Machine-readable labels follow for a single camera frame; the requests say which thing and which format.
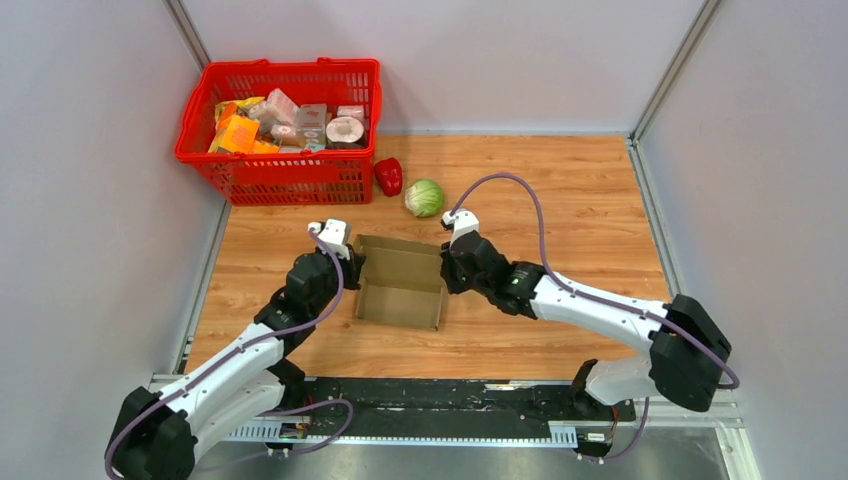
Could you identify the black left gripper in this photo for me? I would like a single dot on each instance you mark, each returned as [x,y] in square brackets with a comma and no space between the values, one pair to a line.
[353,266]

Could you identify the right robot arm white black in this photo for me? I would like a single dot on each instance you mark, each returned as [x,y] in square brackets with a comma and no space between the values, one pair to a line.
[681,352]

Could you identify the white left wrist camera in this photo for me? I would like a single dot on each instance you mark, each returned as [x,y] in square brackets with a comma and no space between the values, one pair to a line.
[332,236]

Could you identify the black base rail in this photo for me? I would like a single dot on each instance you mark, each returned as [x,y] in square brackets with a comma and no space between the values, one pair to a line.
[436,412]

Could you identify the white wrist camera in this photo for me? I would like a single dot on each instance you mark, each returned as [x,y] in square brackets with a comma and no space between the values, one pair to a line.
[459,222]
[332,236]

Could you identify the brown cardboard box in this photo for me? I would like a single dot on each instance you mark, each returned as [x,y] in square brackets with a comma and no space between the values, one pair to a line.
[401,283]

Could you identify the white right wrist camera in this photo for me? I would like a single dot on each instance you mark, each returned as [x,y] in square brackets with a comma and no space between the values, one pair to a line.
[459,222]

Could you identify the beige small box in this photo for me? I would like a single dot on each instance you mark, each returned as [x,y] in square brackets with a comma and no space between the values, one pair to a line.
[311,126]

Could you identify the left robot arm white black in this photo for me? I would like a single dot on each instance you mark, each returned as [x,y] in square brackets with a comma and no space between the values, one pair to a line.
[162,435]

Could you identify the red bell pepper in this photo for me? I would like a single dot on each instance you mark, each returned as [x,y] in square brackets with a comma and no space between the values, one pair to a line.
[389,176]

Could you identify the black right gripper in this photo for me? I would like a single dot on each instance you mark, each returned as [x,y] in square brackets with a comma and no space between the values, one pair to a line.
[447,272]

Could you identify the orange snack box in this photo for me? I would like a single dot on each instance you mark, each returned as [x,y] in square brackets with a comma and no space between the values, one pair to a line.
[234,134]

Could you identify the red plastic shopping basket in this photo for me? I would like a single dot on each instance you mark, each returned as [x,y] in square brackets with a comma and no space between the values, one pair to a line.
[334,176]

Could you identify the white tape roll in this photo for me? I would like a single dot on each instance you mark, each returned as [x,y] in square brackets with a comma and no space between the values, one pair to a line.
[345,132]

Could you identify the pink white carton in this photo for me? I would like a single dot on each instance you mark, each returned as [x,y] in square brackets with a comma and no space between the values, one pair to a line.
[276,109]

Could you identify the green cabbage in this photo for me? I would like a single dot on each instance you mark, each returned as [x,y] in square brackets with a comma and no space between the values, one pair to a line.
[424,198]

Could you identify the yellow snack packet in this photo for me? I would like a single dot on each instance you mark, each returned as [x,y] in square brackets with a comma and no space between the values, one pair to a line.
[242,107]

